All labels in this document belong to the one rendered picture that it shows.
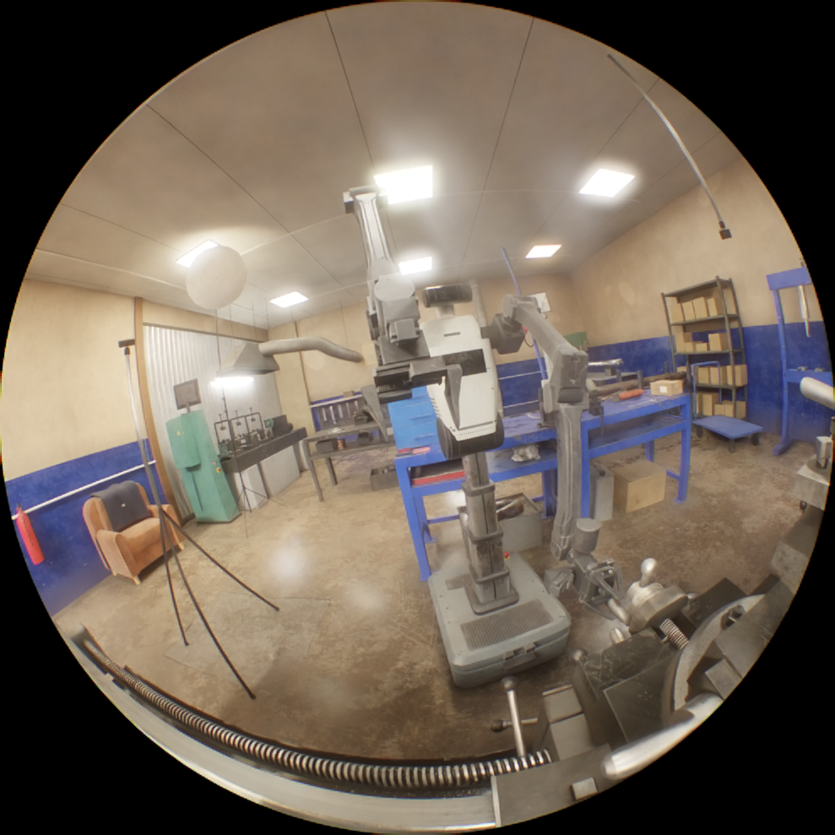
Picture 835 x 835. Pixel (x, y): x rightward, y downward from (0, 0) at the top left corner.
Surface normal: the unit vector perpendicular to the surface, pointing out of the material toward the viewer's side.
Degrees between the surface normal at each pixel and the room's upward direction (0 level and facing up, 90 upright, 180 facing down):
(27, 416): 90
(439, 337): 90
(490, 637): 0
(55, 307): 90
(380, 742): 0
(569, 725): 0
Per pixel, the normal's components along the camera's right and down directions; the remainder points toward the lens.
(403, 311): 0.00, -0.39
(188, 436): 0.98, -0.18
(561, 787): -0.19, -0.97
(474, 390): 0.11, 0.11
